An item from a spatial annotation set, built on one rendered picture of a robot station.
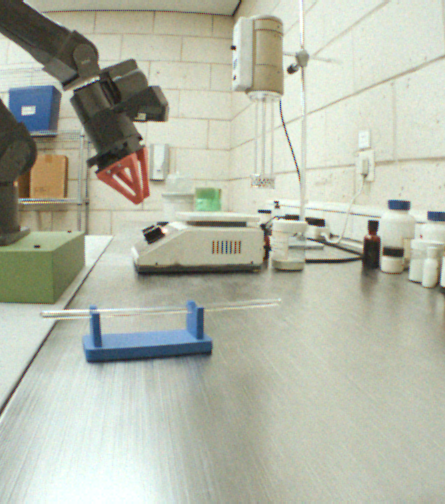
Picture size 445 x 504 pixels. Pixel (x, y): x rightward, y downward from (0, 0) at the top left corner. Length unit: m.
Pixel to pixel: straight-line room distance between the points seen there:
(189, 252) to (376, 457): 0.51
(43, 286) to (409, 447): 0.39
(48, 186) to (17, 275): 2.33
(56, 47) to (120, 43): 2.66
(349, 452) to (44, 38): 0.62
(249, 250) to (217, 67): 2.67
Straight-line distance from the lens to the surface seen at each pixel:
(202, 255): 0.67
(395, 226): 0.82
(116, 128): 0.64
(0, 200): 0.60
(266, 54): 1.13
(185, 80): 3.22
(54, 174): 2.81
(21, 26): 0.66
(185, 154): 3.12
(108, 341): 0.33
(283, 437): 0.23
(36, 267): 0.48
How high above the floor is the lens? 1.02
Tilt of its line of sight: 7 degrees down
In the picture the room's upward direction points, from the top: 2 degrees clockwise
